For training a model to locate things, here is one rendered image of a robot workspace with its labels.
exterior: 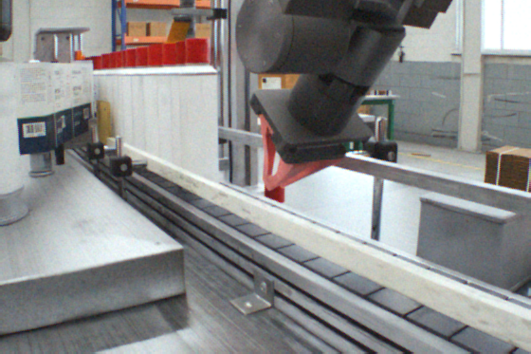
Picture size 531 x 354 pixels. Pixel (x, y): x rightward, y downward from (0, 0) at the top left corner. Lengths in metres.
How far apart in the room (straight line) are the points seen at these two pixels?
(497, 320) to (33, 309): 0.35
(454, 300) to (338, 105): 0.17
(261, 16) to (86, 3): 8.18
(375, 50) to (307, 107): 0.08
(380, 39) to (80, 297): 0.33
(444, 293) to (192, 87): 0.42
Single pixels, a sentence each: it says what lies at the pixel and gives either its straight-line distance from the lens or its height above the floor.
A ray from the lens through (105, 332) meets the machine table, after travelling 0.41.
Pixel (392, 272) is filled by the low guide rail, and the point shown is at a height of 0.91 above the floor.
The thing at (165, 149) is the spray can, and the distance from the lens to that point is 0.71.
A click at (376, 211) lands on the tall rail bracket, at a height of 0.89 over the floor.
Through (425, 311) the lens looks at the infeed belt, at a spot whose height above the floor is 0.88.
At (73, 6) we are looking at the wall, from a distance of 8.41.
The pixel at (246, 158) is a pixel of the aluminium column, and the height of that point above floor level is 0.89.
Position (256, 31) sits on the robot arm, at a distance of 0.31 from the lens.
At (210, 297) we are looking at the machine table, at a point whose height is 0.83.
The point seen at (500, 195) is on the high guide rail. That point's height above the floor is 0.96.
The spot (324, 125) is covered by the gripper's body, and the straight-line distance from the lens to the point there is 0.38.
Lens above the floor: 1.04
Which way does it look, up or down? 11 degrees down
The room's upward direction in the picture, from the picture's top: straight up
